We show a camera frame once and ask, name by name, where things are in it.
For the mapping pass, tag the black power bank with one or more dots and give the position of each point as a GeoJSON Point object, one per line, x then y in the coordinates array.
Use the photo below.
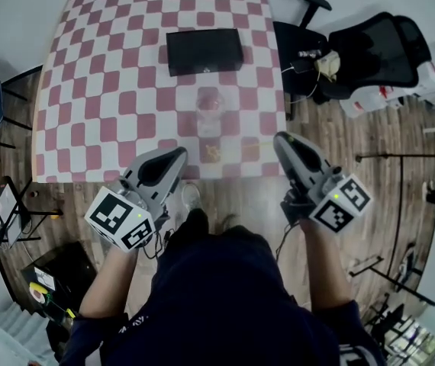
{"type": "Point", "coordinates": [302, 65]}

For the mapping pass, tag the black whiteboard stand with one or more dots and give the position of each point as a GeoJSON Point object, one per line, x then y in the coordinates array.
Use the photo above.
{"type": "Point", "coordinates": [398, 204]}

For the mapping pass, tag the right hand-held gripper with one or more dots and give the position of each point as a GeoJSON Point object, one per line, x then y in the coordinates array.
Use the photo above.
{"type": "Point", "coordinates": [316, 181]}

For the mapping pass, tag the black floor box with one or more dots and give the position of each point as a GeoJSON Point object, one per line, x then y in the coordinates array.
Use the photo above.
{"type": "Point", "coordinates": [68, 273]}

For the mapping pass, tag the black folding stand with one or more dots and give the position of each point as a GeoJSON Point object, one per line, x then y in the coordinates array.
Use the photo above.
{"type": "Point", "coordinates": [7, 219]}

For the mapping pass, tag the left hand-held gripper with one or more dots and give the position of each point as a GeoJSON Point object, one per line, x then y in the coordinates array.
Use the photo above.
{"type": "Point", "coordinates": [152, 189]}

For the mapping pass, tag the clear glass cup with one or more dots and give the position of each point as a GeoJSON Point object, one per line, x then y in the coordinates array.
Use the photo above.
{"type": "Point", "coordinates": [210, 114]}

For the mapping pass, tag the pink white checkered tablecloth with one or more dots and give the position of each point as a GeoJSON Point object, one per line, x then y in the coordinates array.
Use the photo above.
{"type": "Point", "coordinates": [107, 90]}

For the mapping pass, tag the black rectangular tray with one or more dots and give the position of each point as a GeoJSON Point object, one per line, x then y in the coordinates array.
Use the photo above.
{"type": "Point", "coordinates": [204, 52]}

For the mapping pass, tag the person's left forearm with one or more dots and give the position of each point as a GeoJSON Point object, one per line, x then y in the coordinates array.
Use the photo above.
{"type": "Point", "coordinates": [107, 280]}

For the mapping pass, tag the person's white shoe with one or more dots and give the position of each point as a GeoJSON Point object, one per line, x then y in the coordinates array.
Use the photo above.
{"type": "Point", "coordinates": [191, 196]}

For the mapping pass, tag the person's dark navy clothing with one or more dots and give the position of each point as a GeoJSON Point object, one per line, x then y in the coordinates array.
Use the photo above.
{"type": "Point", "coordinates": [217, 299]}

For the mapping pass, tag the person's right forearm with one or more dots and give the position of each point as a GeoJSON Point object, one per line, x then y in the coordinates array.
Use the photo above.
{"type": "Point", "coordinates": [326, 265]}

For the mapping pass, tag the black mesh office chair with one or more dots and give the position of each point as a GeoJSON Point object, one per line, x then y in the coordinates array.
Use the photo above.
{"type": "Point", "coordinates": [374, 55]}

